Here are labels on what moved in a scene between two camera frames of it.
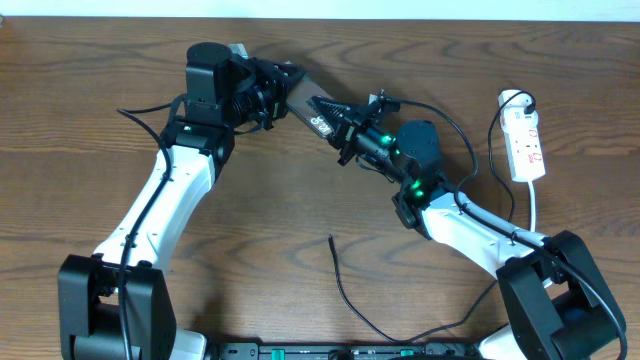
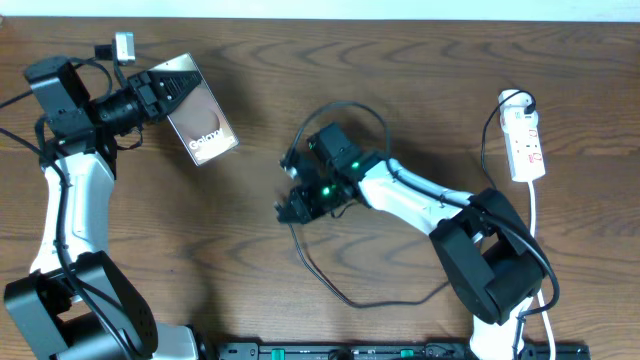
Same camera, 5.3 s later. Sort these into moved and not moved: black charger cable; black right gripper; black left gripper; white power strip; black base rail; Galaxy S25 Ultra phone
Moved: black right gripper; black left gripper; Galaxy S25 Ultra phone; black charger cable
Not moved: white power strip; black base rail
